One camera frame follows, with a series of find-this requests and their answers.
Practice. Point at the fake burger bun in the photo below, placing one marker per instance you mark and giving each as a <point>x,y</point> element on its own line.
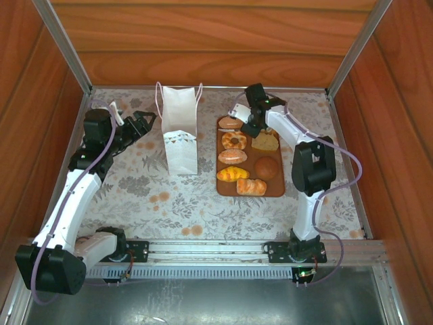
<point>228,121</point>

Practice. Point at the fake cake slice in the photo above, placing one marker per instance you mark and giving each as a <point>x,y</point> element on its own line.
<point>265,143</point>

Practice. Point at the fake sesame bread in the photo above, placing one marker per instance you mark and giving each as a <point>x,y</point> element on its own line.
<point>232,156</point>

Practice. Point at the fake round brown bun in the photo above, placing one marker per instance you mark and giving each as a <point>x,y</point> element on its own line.
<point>267,167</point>

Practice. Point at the white paper bag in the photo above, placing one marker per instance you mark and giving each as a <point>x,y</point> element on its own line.
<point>181,155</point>

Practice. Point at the fake yellow bread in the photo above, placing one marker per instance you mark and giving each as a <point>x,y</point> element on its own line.
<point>232,174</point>

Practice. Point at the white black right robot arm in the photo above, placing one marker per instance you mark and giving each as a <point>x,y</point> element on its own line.
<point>306,216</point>

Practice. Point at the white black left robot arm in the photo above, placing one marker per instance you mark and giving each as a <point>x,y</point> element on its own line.
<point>74,199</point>

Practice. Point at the fake braided bread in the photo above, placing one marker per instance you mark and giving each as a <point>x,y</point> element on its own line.
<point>251,187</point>

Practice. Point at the brown serving tray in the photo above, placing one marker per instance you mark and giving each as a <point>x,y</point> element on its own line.
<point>251,162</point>

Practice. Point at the floral tablecloth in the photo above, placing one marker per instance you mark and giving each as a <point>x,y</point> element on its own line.
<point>152,203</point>

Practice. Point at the small circuit board green light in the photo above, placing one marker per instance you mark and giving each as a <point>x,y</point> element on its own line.
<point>304,275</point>

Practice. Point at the grey metal sheet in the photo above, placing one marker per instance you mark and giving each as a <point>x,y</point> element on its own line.
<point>203,304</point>

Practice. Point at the aluminium frame side rail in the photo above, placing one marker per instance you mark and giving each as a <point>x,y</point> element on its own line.
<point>79,115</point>
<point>359,203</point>

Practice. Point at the aluminium frame post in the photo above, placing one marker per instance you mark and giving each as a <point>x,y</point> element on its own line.
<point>65,47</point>
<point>357,47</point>

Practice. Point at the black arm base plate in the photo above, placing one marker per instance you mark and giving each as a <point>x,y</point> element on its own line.
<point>138,250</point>
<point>277,252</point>

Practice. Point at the aluminium mounting rail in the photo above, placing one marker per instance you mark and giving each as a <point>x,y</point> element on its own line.
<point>206,248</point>

